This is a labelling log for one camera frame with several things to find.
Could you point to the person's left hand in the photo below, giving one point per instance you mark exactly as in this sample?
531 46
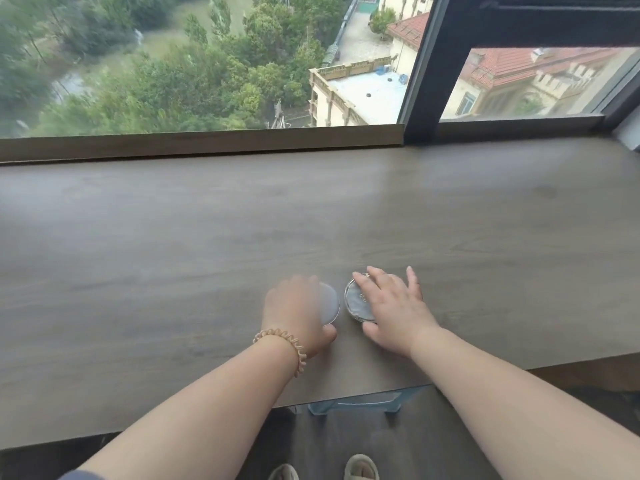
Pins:
292 309

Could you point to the person's right hand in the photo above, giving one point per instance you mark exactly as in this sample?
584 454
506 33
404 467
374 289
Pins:
400 317

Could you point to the person's right middle finger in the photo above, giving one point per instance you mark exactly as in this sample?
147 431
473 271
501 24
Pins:
380 278

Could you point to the person's left thumb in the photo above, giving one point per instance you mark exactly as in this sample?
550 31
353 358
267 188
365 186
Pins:
326 339

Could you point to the person's right thumb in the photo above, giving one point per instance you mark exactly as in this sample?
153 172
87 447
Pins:
372 333

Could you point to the person's right little finger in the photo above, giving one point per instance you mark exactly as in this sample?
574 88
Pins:
413 283

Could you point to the grey round compact case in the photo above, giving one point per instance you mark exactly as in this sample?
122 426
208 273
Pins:
359 304

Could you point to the translucent round lid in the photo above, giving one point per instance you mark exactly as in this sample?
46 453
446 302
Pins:
332 303

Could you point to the person's right forearm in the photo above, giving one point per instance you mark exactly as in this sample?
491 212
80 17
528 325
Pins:
510 404

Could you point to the person's left forearm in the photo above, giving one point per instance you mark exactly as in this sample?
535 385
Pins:
200 414

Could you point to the light blue plastic stool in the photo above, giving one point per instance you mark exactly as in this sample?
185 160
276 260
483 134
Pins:
357 400

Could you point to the beige slipper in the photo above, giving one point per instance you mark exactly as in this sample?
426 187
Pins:
361 468
283 472

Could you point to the beige flat roof building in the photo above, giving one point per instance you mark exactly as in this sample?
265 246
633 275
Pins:
360 94

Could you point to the wooden window sill ledge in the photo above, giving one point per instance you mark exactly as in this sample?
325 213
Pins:
200 144

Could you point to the red tiled roof building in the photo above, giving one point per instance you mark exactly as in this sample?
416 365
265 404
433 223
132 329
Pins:
525 79

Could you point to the grey blue sleeve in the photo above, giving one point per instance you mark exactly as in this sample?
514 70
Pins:
77 475

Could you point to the green trees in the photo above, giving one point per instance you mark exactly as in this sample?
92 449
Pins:
160 69

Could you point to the dark window frame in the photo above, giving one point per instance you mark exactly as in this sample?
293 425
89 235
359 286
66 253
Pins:
500 19

